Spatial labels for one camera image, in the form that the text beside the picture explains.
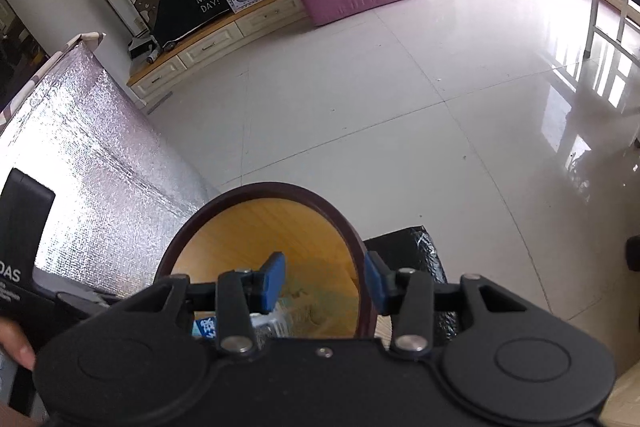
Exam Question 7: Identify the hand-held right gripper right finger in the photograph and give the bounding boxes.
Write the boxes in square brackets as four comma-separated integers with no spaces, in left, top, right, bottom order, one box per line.
[363,251,532,357]

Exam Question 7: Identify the teal plastic packaging bag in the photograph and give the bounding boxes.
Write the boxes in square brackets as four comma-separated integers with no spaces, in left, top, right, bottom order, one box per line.
[250,276,362,341]

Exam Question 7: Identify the yellow trash bin dark rim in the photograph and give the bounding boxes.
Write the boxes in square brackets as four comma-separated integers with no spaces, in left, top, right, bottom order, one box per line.
[154,181,379,341]

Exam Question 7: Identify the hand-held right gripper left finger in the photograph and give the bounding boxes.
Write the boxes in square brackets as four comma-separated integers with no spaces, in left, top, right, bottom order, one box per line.
[119,251,287,356]

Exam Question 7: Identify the black chalkboard sign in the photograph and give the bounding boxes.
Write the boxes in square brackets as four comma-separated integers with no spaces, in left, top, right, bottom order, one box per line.
[127,0,234,51]

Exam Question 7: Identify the table with foil cover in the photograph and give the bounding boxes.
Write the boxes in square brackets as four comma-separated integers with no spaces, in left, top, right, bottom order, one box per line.
[0,31,221,304]

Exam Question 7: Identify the cream cabinet with drawers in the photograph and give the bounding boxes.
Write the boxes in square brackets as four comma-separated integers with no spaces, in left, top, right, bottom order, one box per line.
[124,0,447,108]

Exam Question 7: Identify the person's left hand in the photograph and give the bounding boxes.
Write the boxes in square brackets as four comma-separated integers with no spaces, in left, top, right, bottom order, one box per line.
[0,319,37,371]

